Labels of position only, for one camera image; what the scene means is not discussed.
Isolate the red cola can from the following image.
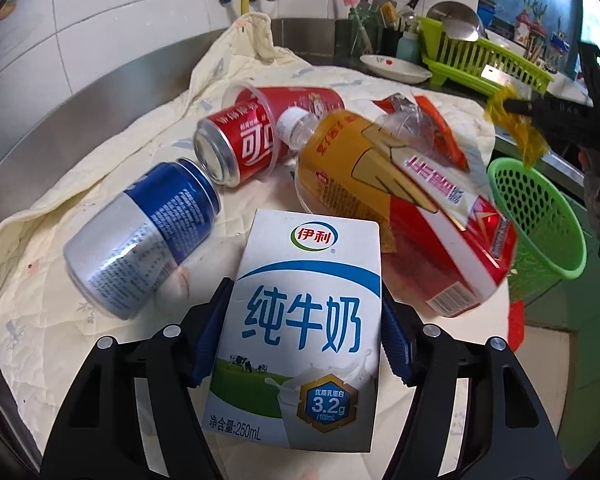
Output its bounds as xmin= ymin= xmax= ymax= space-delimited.
xmin=192 ymin=102 xmax=281 ymax=187

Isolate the teal bottle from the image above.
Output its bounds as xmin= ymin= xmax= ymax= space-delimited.
xmin=396 ymin=30 xmax=422 ymax=63

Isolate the white blue milk carton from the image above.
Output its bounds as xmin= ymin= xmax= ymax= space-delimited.
xmin=201 ymin=208 xmax=383 ymax=453

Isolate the yellow red labelled plastic bottle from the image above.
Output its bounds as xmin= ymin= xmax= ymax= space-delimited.
xmin=277 ymin=106 xmax=518 ymax=318

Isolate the clear green utensil holder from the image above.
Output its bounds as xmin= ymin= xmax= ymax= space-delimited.
xmin=349 ymin=5 xmax=387 ymax=57

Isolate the blue silver drink can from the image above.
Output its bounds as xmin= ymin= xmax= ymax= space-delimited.
xmin=62 ymin=159 xmax=222 ymax=321

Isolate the colourful printed panel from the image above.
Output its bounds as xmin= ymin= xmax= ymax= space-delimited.
xmin=480 ymin=0 xmax=583 ymax=81

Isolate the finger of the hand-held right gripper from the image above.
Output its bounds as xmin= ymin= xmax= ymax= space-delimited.
xmin=504 ymin=96 xmax=593 ymax=113
xmin=527 ymin=110 xmax=597 ymax=145

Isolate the white plate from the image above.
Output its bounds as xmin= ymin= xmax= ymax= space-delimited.
xmin=359 ymin=54 xmax=433 ymax=85

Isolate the green plastic mesh basket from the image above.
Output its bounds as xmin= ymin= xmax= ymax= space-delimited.
xmin=486 ymin=157 xmax=588 ymax=301

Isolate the red plastic object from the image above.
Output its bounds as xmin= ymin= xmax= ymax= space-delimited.
xmin=506 ymin=299 xmax=527 ymax=353

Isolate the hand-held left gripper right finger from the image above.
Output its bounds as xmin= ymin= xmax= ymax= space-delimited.
xmin=380 ymin=290 xmax=566 ymax=480

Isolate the yellow wrapper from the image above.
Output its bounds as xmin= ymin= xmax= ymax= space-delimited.
xmin=484 ymin=86 xmax=548 ymax=166

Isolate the green plastic dish rack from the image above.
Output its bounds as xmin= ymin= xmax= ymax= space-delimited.
xmin=417 ymin=15 xmax=555 ymax=97

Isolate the red printed plastic cup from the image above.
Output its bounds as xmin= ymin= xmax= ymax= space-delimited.
xmin=223 ymin=84 xmax=346 ymax=176

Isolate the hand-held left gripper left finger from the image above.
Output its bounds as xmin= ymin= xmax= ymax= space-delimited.
xmin=42 ymin=277 xmax=236 ymax=480

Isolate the cream quilted cloth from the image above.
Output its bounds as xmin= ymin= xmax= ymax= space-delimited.
xmin=0 ymin=12 xmax=511 ymax=391

